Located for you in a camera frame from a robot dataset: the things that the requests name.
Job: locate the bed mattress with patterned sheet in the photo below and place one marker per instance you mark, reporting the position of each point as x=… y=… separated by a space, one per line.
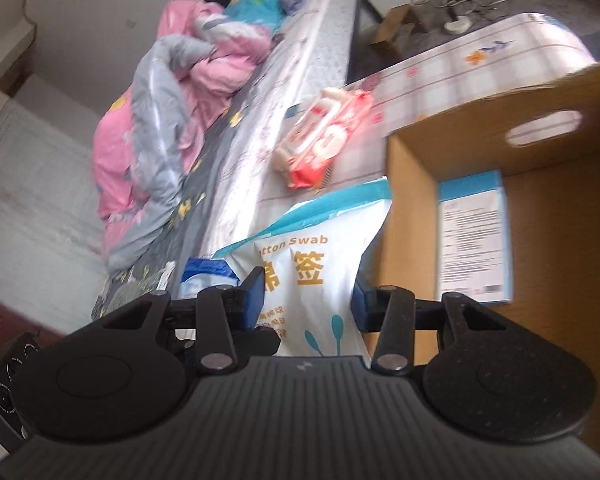
x=300 y=60

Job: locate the white power strip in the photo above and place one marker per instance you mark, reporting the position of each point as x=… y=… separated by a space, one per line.
x=457 y=25

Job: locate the black device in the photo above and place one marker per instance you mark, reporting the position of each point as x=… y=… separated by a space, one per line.
x=5 y=395

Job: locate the small brown cardboard box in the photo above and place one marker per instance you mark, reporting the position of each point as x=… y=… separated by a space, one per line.
x=395 y=25

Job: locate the blue white flat box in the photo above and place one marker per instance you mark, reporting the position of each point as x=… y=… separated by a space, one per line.
x=472 y=240

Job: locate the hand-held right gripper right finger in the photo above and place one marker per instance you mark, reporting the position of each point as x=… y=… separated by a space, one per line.
x=365 y=305

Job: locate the red wet wipes pack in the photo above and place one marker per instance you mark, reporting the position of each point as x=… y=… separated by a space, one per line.
x=325 y=135

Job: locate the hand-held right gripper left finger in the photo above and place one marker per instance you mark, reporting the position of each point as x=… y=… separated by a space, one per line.
x=250 y=300

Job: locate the grey printed bed sheet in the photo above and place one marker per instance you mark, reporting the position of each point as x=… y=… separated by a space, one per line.
x=215 y=150

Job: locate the small blue white packet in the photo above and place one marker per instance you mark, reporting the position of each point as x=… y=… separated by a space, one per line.
x=205 y=275

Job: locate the pink grey quilt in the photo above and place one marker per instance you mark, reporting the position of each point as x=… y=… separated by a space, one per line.
x=130 y=160

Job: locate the large cardboard box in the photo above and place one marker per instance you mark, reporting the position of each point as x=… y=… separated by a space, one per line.
x=555 y=220

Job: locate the white cotton swab bag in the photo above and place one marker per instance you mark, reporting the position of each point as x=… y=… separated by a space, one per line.
x=325 y=270

